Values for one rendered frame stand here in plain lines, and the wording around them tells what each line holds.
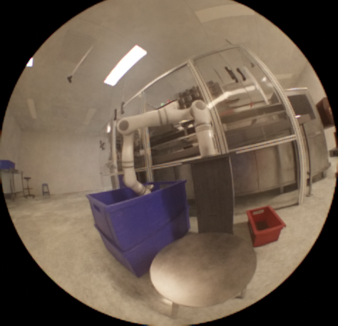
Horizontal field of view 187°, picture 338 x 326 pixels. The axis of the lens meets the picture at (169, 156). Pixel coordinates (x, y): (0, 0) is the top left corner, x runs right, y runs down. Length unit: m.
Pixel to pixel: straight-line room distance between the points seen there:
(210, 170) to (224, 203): 0.17
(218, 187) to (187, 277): 0.37
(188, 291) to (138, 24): 2.46
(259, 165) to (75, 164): 5.79
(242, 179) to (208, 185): 0.77
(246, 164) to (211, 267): 1.04
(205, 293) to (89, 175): 5.44
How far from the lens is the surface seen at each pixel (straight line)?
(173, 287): 0.31
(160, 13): 2.19
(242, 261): 0.35
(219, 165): 0.46
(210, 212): 0.52
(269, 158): 1.27
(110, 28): 2.27
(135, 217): 0.45
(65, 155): 5.48
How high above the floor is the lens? 0.53
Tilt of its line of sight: 7 degrees up
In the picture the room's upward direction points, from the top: 9 degrees counter-clockwise
